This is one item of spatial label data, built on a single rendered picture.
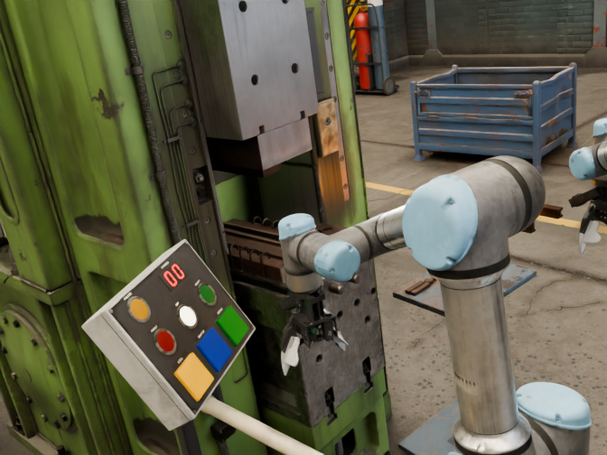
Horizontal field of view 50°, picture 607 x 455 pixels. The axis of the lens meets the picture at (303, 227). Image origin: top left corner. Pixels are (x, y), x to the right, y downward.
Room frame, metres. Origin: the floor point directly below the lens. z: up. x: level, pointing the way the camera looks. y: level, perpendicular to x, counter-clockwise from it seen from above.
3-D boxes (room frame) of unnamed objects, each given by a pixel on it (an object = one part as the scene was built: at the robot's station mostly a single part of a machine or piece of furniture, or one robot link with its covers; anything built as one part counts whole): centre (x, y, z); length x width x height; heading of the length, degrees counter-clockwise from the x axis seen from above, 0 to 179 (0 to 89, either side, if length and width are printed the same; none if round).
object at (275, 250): (1.88, 0.16, 0.96); 0.42 x 0.20 x 0.09; 45
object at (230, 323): (1.33, 0.20, 1.01); 0.07 x 0.05 x 0.07; 160
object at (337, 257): (1.14, -0.05, 1.23); 0.11 x 0.11 x 0.08; 32
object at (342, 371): (1.93, 0.13, 0.69); 0.56 x 0.38 x 0.45; 45
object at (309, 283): (1.22, 0.01, 1.15); 0.08 x 0.08 x 0.05
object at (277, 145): (1.88, 0.16, 1.32); 0.42 x 0.20 x 0.10; 45
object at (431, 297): (1.95, -0.51, 0.69); 0.40 x 0.30 x 0.02; 127
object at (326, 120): (2.04, -0.12, 1.27); 0.09 x 0.02 x 0.17; 135
